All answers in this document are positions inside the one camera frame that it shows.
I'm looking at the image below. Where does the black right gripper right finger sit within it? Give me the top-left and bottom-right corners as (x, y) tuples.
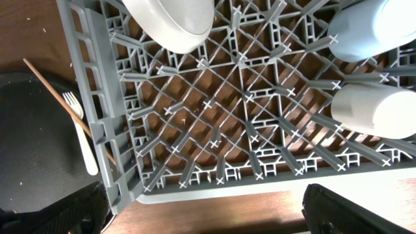
(302, 183), (410, 234)

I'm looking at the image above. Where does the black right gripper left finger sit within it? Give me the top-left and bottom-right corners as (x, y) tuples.
(1, 182), (110, 233)

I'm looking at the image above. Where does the wooden chopstick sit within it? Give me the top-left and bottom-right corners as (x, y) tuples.
(22, 58), (116, 165)

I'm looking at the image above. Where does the white plastic fork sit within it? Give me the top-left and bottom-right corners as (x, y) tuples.
(62, 92), (99, 176)

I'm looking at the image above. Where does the white cup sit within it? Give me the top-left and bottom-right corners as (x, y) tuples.
(331, 83), (415, 139)

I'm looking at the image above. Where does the blue cup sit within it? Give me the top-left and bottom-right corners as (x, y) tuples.
(328, 0), (415, 62)

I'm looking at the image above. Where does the white plate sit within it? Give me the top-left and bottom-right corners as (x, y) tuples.
(122, 0), (215, 54)

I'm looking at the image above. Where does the grey dishwasher rack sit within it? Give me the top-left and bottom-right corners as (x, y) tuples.
(57, 0), (415, 214)

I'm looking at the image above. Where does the round black tray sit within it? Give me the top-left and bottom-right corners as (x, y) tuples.
(1, 73), (102, 213)

